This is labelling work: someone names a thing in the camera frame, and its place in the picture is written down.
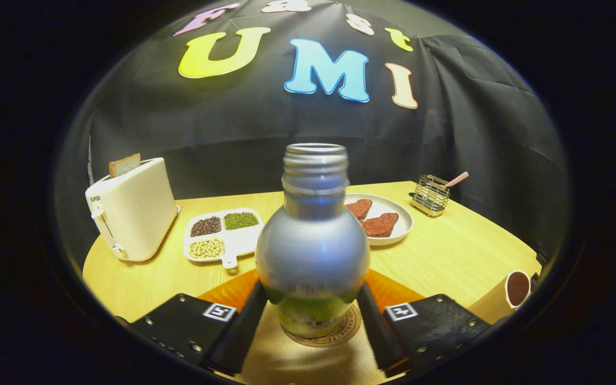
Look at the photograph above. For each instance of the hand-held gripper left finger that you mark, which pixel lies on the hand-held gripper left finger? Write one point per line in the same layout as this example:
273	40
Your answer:
238	337

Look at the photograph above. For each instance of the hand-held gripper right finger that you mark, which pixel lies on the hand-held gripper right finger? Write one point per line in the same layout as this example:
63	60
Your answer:
383	337

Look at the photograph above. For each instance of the round cork coaster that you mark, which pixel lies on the round cork coaster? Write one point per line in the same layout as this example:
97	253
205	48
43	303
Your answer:
349	329

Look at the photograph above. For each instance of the silver and green juice bottle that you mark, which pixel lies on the silver and green juice bottle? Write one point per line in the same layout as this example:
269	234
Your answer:
313	251

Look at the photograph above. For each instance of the pile of yellow soybeans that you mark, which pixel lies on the pile of yellow soybeans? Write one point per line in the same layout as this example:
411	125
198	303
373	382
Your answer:
206	248

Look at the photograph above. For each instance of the white divided tray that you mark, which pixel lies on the white divided tray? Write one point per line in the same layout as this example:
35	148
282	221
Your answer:
241	241

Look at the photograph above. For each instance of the wooden table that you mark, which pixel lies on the wooden table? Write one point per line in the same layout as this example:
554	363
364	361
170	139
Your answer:
447	256

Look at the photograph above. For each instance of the reddish brown meat slice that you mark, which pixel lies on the reddish brown meat slice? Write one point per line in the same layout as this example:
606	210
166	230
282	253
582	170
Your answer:
360	208
380	224

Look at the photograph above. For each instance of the pile of dark red beans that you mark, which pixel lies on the pile of dark red beans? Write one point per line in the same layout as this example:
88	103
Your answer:
206	226

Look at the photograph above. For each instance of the pile of green beans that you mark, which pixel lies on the pile of green beans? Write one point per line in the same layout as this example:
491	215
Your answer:
241	221

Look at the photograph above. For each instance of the white oval plate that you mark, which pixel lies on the white oval plate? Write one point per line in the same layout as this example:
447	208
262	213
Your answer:
391	206

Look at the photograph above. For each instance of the white toaster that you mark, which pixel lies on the white toaster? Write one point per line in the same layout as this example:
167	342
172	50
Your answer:
137	214

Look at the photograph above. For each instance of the striped straw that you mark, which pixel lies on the striped straw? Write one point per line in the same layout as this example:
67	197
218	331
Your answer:
457	179

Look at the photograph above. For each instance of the toast slice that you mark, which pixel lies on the toast slice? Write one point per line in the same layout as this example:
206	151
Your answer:
124	166

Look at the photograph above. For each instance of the black backdrop cloth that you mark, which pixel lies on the black backdrop cloth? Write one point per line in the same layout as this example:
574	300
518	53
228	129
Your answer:
233	117

